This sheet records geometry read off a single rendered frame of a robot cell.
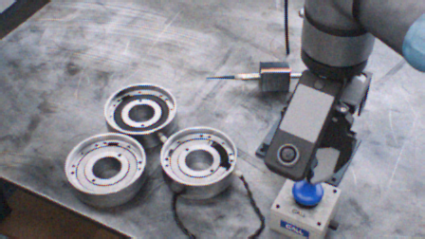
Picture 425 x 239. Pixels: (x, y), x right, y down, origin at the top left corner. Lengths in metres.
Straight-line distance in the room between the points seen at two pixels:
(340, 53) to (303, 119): 0.08
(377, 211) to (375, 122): 0.17
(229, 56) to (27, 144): 0.35
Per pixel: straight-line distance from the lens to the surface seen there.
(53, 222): 1.18
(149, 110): 0.95
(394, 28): 0.52
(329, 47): 0.60
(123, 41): 1.11
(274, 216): 0.80
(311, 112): 0.64
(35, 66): 1.09
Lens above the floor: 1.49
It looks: 43 degrees down
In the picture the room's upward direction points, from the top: 2 degrees clockwise
